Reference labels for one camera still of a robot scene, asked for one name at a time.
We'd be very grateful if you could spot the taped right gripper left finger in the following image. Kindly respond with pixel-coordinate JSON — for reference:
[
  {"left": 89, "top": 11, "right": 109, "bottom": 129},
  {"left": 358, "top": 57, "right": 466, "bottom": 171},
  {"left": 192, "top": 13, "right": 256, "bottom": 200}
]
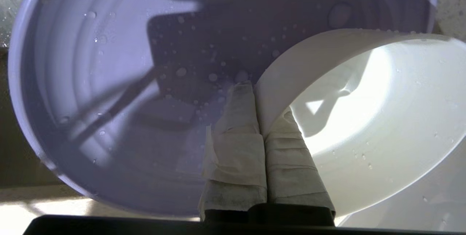
[{"left": 198, "top": 81, "right": 268, "bottom": 222}]

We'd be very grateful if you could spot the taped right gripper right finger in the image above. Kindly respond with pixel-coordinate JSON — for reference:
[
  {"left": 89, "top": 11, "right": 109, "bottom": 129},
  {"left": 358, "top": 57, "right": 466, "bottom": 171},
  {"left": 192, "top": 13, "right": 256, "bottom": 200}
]
[{"left": 264, "top": 106, "right": 336, "bottom": 218}]

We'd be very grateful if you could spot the white round cup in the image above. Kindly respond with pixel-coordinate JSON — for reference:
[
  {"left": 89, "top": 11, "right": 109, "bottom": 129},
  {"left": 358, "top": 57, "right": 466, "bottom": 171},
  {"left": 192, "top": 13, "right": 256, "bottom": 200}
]
[{"left": 253, "top": 28, "right": 466, "bottom": 218}]

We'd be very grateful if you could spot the purple round plate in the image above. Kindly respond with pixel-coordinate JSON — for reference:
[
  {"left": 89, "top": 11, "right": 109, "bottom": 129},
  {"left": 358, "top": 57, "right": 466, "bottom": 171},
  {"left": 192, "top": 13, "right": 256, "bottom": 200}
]
[{"left": 8, "top": 0, "right": 438, "bottom": 219}]

